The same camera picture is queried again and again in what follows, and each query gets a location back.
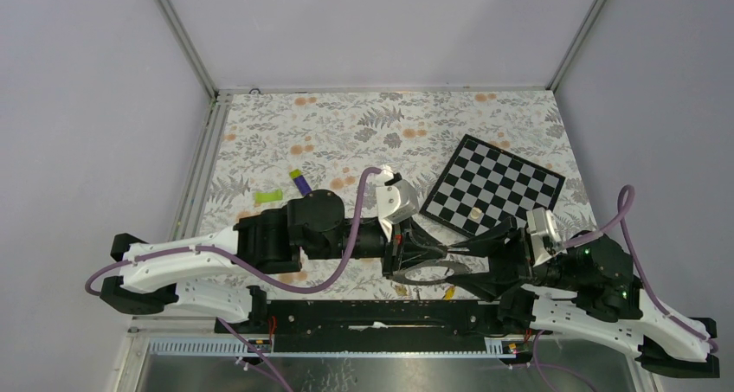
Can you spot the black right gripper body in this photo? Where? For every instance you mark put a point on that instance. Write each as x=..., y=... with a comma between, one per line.
x=531, y=263

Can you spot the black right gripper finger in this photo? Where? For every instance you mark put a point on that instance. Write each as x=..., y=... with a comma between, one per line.
x=484, y=286
x=486, y=243

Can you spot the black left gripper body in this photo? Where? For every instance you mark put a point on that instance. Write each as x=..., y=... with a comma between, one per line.
x=393, y=243

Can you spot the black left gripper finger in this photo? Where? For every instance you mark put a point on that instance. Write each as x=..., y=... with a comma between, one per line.
x=396, y=267
x=419, y=243

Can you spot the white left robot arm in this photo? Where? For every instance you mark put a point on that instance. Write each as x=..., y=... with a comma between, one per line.
x=303, y=247

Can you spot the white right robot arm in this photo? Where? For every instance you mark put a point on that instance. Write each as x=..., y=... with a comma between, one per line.
x=590, y=291

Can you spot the white chess piece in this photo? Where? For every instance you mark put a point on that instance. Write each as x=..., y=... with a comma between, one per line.
x=475, y=214

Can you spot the black white chessboard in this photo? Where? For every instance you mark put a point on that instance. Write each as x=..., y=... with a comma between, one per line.
x=502, y=185

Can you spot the purple yellow marker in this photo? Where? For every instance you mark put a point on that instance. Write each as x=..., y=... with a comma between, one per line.
x=300, y=182

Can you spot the green marker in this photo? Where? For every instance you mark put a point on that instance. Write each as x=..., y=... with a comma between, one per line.
x=270, y=196

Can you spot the black front rail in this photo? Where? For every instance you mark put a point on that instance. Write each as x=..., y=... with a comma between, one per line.
x=301, y=316

